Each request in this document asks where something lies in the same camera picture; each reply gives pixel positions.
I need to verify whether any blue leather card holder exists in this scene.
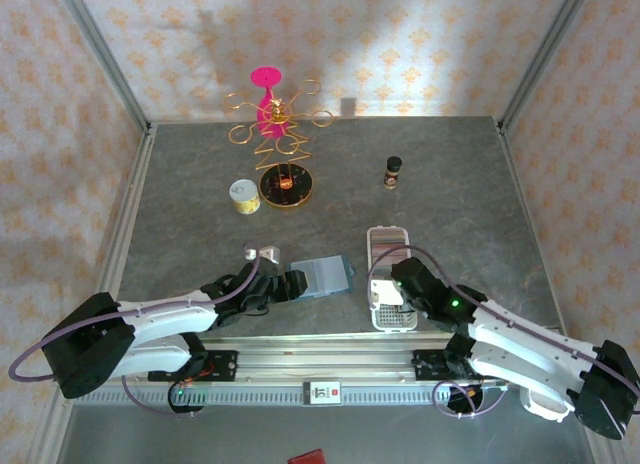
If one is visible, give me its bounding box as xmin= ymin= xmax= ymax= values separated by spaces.
xmin=289 ymin=253 xmax=358 ymax=301

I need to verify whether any assorted card row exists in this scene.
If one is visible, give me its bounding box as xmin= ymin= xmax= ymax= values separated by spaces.
xmin=371 ymin=229 xmax=407 ymax=273

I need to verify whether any white plastic slotted tray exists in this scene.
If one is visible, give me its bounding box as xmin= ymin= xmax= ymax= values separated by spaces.
xmin=366 ymin=226 xmax=420 ymax=333

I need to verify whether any yellow tin can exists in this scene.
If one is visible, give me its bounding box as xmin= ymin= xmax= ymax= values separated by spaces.
xmin=228 ymin=178 xmax=262 ymax=216

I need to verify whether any white label tag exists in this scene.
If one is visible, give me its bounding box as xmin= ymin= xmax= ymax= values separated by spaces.
xmin=303 ymin=380 xmax=343 ymax=407

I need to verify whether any black cap spice bottle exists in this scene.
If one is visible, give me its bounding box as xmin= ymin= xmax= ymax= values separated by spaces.
xmin=383 ymin=155 xmax=404 ymax=190

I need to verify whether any red flat object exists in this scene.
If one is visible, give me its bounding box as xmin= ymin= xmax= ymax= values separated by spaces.
xmin=287 ymin=448 xmax=326 ymax=464

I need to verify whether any pink wine glass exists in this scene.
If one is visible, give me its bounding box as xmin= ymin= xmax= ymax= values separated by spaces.
xmin=249 ymin=66 xmax=291 ymax=139

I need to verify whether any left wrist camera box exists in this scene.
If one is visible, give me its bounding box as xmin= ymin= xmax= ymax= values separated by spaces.
xmin=242 ymin=242 xmax=282 ymax=266

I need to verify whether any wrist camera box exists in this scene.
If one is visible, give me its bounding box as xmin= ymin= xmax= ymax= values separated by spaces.
xmin=242 ymin=242 xmax=282 ymax=266
xmin=368 ymin=278 xmax=404 ymax=311

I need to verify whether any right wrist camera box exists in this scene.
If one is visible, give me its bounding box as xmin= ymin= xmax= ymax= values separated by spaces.
xmin=368 ymin=278 xmax=404 ymax=311

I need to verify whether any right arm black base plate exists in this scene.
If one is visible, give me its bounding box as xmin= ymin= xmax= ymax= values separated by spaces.
xmin=412 ymin=348 xmax=476 ymax=383

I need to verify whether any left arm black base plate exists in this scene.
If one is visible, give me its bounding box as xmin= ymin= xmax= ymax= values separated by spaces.
xmin=148 ymin=350 xmax=240 ymax=384

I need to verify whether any gold wire glass rack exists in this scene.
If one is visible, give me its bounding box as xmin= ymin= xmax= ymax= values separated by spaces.
xmin=223 ymin=78 xmax=335 ymax=211

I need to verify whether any aluminium front rail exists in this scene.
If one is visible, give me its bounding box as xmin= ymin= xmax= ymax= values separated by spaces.
xmin=52 ymin=326 xmax=601 ymax=387

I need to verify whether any grey slotted cable duct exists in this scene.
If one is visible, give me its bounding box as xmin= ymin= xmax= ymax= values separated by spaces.
xmin=74 ymin=385 xmax=509 ymax=408

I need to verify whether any black round cable port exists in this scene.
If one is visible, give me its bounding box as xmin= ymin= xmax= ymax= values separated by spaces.
xmin=167 ymin=381 xmax=209 ymax=416
xmin=446 ymin=383 xmax=487 ymax=418

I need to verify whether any aluminium side rail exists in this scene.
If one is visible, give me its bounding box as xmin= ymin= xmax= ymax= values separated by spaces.
xmin=94 ymin=126 xmax=157 ymax=300
xmin=497 ymin=121 xmax=571 ymax=345

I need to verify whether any aluminium frame post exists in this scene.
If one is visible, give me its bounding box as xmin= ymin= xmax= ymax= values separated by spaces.
xmin=52 ymin=0 xmax=153 ymax=133
xmin=498 ymin=0 xmax=596 ymax=133

